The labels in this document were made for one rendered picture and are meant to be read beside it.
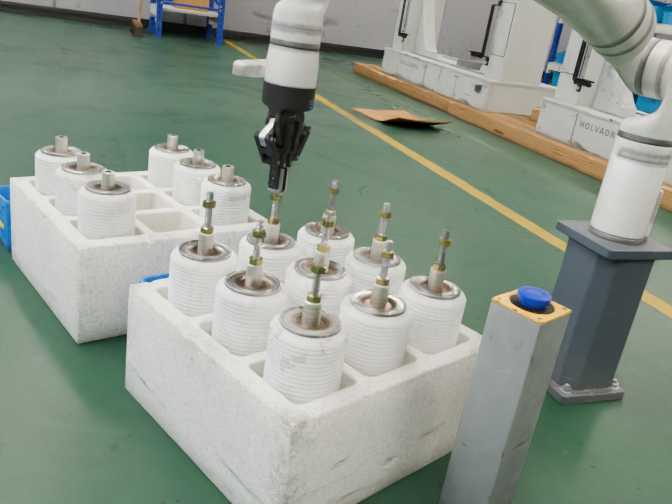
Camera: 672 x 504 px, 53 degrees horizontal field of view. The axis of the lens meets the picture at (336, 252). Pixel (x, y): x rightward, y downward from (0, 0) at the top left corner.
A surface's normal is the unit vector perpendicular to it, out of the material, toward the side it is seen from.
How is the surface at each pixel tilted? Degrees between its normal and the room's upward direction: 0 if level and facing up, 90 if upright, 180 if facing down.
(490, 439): 90
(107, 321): 90
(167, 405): 90
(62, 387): 0
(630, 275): 90
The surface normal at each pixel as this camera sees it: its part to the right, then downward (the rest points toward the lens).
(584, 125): -0.93, 0.00
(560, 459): 0.15, -0.92
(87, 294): 0.62, 0.37
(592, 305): -0.42, 0.27
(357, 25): 0.34, 0.39
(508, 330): -0.73, 0.15
